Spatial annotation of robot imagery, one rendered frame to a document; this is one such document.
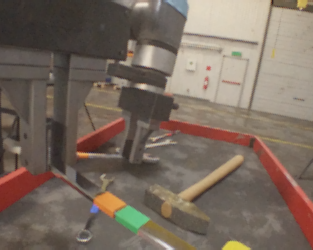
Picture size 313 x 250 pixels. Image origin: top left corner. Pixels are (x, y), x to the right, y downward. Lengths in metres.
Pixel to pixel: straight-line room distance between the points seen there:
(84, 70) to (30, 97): 0.05
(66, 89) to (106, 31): 0.06
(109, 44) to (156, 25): 0.25
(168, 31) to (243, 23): 10.32
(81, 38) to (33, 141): 0.09
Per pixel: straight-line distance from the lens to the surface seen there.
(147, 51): 0.43
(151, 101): 0.41
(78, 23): 0.19
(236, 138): 0.80
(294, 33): 11.11
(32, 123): 0.19
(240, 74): 10.42
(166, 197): 0.34
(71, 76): 0.19
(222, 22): 10.66
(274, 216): 0.44
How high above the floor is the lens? 1.11
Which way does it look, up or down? 14 degrees down
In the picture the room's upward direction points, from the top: 9 degrees clockwise
